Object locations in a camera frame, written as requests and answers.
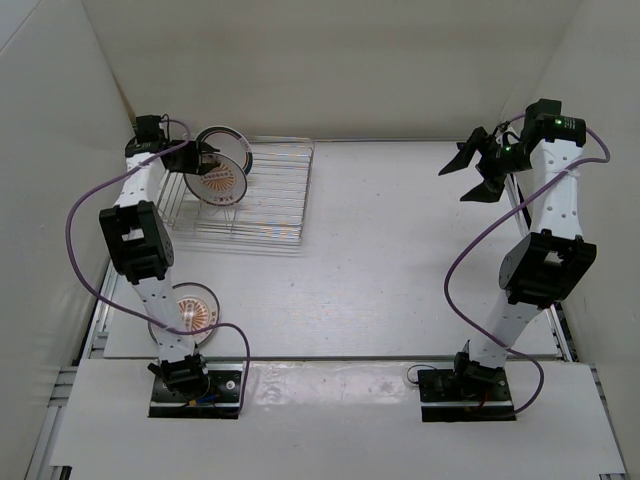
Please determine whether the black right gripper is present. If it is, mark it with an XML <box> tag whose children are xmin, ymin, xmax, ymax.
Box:
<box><xmin>438</xmin><ymin>127</ymin><xmax>533</xmax><ymax>204</ymax></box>

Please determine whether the green red rimmed white plate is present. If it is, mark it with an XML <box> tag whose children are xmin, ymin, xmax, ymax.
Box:
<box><xmin>195</xmin><ymin>125</ymin><xmax>254</xmax><ymax>175</ymax></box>

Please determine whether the orange sunburst plate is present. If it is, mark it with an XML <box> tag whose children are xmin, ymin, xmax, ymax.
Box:
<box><xmin>183</xmin><ymin>153</ymin><xmax>248</xmax><ymax>207</ymax></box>
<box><xmin>139</xmin><ymin>282</ymin><xmax>220</xmax><ymax>345</ymax></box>

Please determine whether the orange sunburst plate front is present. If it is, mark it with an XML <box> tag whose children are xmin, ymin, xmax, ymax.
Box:
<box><xmin>139</xmin><ymin>282</ymin><xmax>220</xmax><ymax>345</ymax></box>

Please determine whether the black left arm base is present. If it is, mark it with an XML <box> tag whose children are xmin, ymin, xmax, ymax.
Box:
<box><xmin>147</xmin><ymin>362</ymin><xmax>245</xmax><ymax>420</ymax></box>

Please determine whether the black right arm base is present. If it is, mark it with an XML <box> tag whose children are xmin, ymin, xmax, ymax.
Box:
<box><xmin>407</xmin><ymin>364</ymin><xmax>516</xmax><ymax>423</ymax></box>

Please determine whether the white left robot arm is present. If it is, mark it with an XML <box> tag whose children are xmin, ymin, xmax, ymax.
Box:
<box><xmin>99</xmin><ymin>140</ymin><xmax>210</xmax><ymax>400</ymax></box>

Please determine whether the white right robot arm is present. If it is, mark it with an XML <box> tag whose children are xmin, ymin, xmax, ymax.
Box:
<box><xmin>441</xmin><ymin>112</ymin><xmax>597</xmax><ymax>400</ymax></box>

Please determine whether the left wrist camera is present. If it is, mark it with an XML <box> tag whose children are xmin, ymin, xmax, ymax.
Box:
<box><xmin>134</xmin><ymin>115</ymin><xmax>166</xmax><ymax>144</ymax></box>

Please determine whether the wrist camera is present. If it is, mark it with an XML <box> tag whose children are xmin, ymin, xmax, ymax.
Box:
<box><xmin>134</xmin><ymin>115</ymin><xmax>166</xmax><ymax>144</ymax></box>
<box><xmin>524</xmin><ymin>98</ymin><xmax>562</xmax><ymax>125</ymax></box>

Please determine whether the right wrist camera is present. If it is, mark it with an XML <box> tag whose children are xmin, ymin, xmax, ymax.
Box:
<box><xmin>524</xmin><ymin>98</ymin><xmax>562</xmax><ymax>125</ymax></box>

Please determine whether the metal wire dish rack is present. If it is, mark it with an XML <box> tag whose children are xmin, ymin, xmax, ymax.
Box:
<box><xmin>158</xmin><ymin>136</ymin><xmax>314</xmax><ymax>249</ymax></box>

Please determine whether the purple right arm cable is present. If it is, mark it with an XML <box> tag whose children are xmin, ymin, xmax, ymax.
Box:
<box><xmin>443</xmin><ymin>113</ymin><xmax>612</xmax><ymax>415</ymax></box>

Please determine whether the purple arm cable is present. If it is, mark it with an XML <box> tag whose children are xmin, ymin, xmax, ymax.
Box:
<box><xmin>66</xmin><ymin>117</ymin><xmax>251</xmax><ymax>416</ymax></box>
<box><xmin>443</xmin><ymin>113</ymin><xmax>612</xmax><ymax>415</ymax></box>

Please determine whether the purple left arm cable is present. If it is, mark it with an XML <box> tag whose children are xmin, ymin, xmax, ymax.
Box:
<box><xmin>66</xmin><ymin>117</ymin><xmax>251</xmax><ymax>416</ymax></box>

